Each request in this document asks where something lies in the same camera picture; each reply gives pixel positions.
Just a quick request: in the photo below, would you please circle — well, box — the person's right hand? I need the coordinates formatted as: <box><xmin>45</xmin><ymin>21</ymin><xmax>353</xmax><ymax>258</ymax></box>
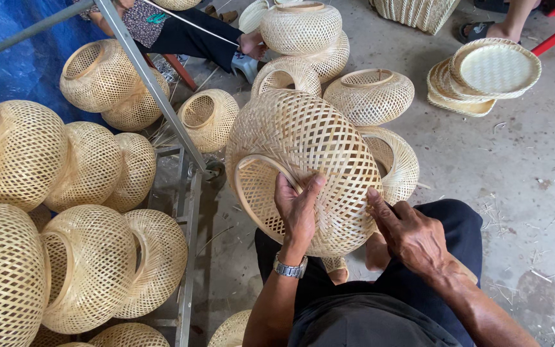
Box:
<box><xmin>366</xmin><ymin>187</ymin><xmax>453</xmax><ymax>279</ymax></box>

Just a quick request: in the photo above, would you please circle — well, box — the person's left hand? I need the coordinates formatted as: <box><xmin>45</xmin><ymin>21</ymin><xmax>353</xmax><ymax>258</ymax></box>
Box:
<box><xmin>275</xmin><ymin>173</ymin><xmax>328</xmax><ymax>259</ymax></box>

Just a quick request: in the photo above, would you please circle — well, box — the large open-weave bamboo lampshade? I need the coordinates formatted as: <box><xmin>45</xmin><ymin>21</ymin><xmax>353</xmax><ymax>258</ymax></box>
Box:
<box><xmin>225</xmin><ymin>89</ymin><xmax>384</xmax><ymax>258</ymax></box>

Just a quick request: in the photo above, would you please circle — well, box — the person's right foot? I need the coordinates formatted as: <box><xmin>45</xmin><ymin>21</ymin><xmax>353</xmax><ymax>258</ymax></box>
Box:
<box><xmin>365</xmin><ymin>231</ymin><xmax>392</xmax><ymax>272</ymax></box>

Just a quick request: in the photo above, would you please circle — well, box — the person's foot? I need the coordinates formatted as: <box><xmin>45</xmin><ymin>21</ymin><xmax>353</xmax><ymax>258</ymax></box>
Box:
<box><xmin>320</xmin><ymin>256</ymin><xmax>350</xmax><ymax>285</ymax></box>
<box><xmin>365</xmin><ymin>231</ymin><xmax>392</xmax><ymax>272</ymax></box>

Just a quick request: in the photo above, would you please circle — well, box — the silver metal wristwatch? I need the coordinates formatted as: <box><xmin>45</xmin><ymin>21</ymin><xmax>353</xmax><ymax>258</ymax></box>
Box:
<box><xmin>273</xmin><ymin>253</ymin><xmax>308</xmax><ymax>279</ymax></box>

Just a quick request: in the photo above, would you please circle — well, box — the person's left foot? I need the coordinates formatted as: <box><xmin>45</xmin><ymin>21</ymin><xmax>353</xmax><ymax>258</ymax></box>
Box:
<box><xmin>320</xmin><ymin>256</ymin><xmax>350</xmax><ymax>285</ymax></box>

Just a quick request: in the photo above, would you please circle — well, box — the person's dark shirt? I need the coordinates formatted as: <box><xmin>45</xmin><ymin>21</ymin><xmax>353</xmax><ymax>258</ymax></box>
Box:
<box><xmin>287</xmin><ymin>293</ymin><xmax>463</xmax><ymax>347</ymax></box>

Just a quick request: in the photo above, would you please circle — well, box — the black caster wheel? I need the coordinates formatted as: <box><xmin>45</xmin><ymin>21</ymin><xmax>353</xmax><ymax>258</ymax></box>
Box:
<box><xmin>204</xmin><ymin>161</ymin><xmax>226</xmax><ymax>190</ymax></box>

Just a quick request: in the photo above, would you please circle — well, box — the small woven bamboo shade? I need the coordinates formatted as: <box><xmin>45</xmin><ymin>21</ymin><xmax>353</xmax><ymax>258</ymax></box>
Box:
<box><xmin>207</xmin><ymin>309</ymin><xmax>252</xmax><ymax>347</ymax></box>

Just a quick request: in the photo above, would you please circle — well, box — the stack of round bamboo trays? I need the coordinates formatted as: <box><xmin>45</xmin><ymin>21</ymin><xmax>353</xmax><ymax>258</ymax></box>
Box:
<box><xmin>426</xmin><ymin>38</ymin><xmax>542</xmax><ymax>118</ymax></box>

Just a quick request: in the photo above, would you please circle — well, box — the red stool leg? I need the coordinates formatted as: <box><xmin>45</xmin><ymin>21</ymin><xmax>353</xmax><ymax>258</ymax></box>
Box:
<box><xmin>144</xmin><ymin>53</ymin><xmax>199</xmax><ymax>93</ymax></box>

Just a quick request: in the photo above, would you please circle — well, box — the cluster of woven bamboo lampshades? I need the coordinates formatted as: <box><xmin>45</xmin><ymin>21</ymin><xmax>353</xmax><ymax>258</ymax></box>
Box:
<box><xmin>177</xmin><ymin>0</ymin><xmax>421</xmax><ymax>206</ymax></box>

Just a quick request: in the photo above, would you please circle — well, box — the pile of woven bamboo lampshades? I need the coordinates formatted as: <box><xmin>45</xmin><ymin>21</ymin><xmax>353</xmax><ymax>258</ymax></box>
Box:
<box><xmin>0</xmin><ymin>39</ymin><xmax>189</xmax><ymax>347</ymax></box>

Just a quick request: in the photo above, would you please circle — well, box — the black sandal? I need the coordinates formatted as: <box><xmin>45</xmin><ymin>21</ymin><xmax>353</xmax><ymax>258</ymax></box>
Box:
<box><xmin>459</xmin><ymin>21</ymin><xmax>496</xmax><ymax>45</ymax></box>

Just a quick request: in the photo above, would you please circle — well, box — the pair of brown sandals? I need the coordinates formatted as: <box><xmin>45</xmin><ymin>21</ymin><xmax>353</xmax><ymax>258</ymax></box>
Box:
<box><xmin>204</xmin><ymin>4</ymin><xmax>240</xmax><ymax>25</ymax></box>

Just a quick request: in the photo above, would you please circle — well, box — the thin bamboo strip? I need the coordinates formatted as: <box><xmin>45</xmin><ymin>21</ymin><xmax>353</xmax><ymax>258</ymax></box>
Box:
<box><xmin>142</xmin><ymin>0</ymin><xmax>241</xmax><ymax>48</ymax></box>

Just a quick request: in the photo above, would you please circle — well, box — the tall ribbed bamboo basket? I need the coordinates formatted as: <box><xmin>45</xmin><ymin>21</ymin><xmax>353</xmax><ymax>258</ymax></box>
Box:
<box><xmin>369</xmin><ymin>0</ymin><xmax>462</xmax><ymax>36</ymax></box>

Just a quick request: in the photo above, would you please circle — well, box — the blue plastic tarp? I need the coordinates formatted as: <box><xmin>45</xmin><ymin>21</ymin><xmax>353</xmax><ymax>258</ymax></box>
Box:
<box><xmin>0</xmin><ymin>0</ymin><xmax>117</xmax><ymax>132</ymax></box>

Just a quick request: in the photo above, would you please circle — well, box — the grey metal cart frame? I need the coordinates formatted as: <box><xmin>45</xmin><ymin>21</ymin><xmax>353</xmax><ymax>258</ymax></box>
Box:
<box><xmin>0</xmin><ymin>0</ymin><xmax>226</xmax><ymax>347</ymax></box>

